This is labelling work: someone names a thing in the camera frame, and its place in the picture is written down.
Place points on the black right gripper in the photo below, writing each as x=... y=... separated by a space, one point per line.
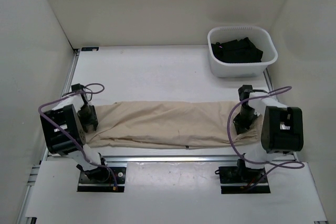
x=241 y=125

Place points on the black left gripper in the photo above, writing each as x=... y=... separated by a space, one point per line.
x=92 y=120

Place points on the beige trousers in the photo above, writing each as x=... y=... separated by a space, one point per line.
x=168 y=125

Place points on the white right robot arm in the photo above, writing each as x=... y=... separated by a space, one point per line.
x=281 y=130

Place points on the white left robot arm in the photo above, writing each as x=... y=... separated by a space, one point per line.
x=66 y=122

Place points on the black trousers in basket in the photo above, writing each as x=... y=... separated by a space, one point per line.
x=237 y=51

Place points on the white plastic basket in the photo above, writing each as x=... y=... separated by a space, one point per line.
x=257 y=35

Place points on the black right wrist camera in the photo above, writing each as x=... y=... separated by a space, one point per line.
x=244 y=91

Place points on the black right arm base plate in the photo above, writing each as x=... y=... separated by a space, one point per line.
x=235 y=180

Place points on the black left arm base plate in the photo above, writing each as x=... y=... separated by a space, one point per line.
x=101 y=181

